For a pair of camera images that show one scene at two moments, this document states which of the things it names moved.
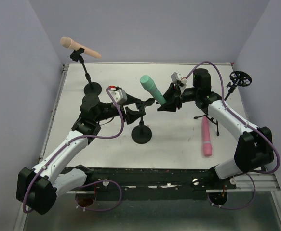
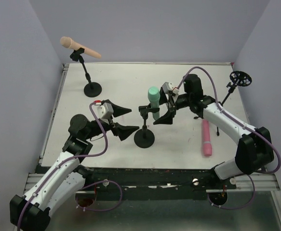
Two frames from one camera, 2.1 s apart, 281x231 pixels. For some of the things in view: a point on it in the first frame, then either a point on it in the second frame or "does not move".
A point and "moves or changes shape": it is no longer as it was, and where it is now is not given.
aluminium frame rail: (21, 218) does not move
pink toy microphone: (207, 144) does not move
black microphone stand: (141, 134) moves or changes shape
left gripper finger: (131, 100) -> (117, 110)
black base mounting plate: (154, 184) does not move
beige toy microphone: (67, 43) does not move
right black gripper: (177, 96) -> (170, 102)
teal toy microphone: (147, 82) -> (153, 96)
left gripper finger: (131, 115) -> (123, 131)
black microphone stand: (91, 88) does not move
